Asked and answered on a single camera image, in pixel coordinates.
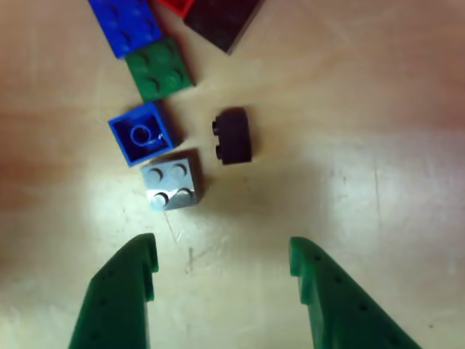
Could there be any green 2x2 lego brick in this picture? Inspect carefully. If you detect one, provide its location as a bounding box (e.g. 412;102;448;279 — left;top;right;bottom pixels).
125;37;195;102

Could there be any blue 2x2 lego brick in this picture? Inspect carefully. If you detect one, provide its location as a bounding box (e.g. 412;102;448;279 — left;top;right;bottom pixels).
108;100;175;167

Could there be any grey 2x2 lego brick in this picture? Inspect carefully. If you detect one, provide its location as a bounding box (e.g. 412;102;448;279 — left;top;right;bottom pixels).
140;148;205;212

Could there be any blue 2x4 lego brick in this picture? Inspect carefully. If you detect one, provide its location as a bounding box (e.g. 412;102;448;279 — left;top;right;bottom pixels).
88;0;163;60

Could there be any small black lego piece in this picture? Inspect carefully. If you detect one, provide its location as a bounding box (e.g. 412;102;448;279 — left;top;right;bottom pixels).
211;106;255;166

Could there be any black 2x4 lego brick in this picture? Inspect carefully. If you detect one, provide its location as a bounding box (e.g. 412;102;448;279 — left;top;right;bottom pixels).
183;0;266;56

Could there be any red 2x4 lego brick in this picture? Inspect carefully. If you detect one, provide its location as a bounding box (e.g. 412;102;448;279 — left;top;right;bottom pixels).
154;0;197;19

